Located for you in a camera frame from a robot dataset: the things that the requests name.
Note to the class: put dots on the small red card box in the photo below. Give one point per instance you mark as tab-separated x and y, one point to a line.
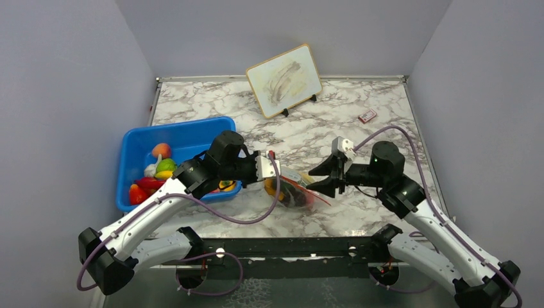
367	116

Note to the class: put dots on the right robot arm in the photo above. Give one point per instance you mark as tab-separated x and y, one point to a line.
473	276

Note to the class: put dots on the purple grapes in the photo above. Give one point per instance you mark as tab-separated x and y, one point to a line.
293	197

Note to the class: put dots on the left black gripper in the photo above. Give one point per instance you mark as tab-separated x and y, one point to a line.
252	158

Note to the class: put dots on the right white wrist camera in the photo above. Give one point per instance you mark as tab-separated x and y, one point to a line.
343	149

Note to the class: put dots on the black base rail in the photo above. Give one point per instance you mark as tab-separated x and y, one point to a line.
268	258

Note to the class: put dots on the light green vegetable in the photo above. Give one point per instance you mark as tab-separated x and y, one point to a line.
166	164

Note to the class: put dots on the yellow bell pepper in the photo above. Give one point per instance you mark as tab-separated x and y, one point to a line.
226	185

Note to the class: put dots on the yellow banana bunch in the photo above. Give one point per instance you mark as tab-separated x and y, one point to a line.
270	186

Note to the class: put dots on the whiteboard with yellow frame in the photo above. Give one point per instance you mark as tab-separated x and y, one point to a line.
284	81

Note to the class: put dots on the single yellow banana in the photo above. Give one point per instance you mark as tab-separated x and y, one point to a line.
163	175

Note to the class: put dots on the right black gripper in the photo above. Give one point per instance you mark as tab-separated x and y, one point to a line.
328	168

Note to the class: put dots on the clear zip top bag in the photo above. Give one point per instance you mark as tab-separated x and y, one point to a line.
294	178

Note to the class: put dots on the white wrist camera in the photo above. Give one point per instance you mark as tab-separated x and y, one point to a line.
267	167
343	149

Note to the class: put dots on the red chili pepper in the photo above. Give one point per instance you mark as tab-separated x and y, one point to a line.
149	183

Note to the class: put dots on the white garlic bulb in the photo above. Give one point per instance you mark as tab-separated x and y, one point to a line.
151	170

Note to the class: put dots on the blue plastic bin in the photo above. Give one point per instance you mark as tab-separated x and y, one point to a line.
186	140

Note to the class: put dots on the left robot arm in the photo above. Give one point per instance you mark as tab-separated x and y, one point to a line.
106	254

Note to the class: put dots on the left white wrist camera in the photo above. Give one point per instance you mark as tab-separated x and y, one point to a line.
267	167

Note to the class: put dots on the peach at bin left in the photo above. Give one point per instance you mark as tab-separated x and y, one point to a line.
162	149

